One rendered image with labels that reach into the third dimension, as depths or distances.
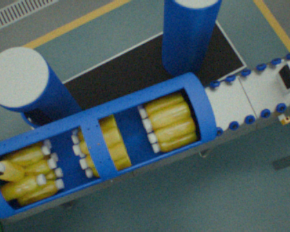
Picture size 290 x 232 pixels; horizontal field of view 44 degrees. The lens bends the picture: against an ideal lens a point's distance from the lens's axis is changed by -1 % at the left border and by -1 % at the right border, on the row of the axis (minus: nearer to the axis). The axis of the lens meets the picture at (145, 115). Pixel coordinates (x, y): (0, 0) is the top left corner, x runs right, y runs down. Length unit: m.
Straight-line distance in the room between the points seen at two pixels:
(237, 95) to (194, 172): 0.97
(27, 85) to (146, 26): 1.42
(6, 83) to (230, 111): 0.99
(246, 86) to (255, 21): 1.31
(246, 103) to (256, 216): 1.08
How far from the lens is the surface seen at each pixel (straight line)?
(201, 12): 1.74
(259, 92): 1.70
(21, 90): 1.63
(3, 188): 1.47
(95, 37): 2.82
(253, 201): 2.56
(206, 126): 1.33
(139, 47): 2.58
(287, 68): 1.61
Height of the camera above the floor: 2.48
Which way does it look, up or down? 75 degrees down
